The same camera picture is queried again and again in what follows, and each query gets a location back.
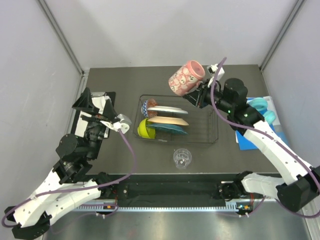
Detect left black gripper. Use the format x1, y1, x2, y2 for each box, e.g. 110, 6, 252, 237
75, 87, 120, 160

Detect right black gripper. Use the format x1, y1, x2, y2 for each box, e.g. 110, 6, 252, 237
184, 78, 234, 114

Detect pink glass mug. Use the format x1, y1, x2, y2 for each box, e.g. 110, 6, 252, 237
168, 60, 206, 96

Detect white watermelon pattern plate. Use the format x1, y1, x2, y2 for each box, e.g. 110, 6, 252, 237
147, 105, 188, 114

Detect peach bird pattern plate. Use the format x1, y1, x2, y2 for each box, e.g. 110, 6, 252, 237
148, 116, 189, 126

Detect blue red patterned bowl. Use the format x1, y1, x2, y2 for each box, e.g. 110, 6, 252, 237
141, 98, 158, 118

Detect teal scalloped plate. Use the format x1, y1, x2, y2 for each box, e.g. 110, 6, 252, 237
147, 123, 188, 135

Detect lime green bowl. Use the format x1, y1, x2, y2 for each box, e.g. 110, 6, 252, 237
137, 118, 156, 139

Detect clear drinking glass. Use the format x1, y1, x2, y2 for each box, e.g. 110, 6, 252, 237
173, 148, 192, 169

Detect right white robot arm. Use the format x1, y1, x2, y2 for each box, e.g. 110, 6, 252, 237
182, 78, 320, 215

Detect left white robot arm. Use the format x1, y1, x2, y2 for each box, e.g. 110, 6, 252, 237
2, 88, 118, 240

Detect black clipboard with paper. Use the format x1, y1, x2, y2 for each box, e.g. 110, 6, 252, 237
71, 87, 120, 154

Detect teal cat ear headphones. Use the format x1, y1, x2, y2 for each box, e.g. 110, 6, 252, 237
247, 97, 276, 125

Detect blue folder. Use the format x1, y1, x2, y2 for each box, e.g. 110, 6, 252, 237
234, 96, 289, 151

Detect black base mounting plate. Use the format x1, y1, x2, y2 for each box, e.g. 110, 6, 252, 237
84, 173, 266, 201

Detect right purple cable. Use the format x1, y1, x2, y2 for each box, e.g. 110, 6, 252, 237
209, 56, 320, 220

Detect purple cable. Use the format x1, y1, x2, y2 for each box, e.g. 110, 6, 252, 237
1, 128, 138, 228
209, 56, 320, 220

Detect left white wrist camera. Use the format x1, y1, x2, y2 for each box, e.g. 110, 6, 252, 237
100, 114, 132, 134

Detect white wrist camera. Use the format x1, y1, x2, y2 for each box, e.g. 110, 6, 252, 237
100, 114, 132, 134
207, 63, 225, 87

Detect black wire dish rack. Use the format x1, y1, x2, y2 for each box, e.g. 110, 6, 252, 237
133, 94, 219, 144

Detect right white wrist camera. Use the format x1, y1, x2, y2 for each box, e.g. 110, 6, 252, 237
207, 63, 225, 87

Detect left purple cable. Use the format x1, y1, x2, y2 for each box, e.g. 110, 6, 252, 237
1, 128, 138, 228

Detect grey slotted cable duct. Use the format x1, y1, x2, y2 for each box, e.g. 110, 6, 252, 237
73, 201, 252, 213

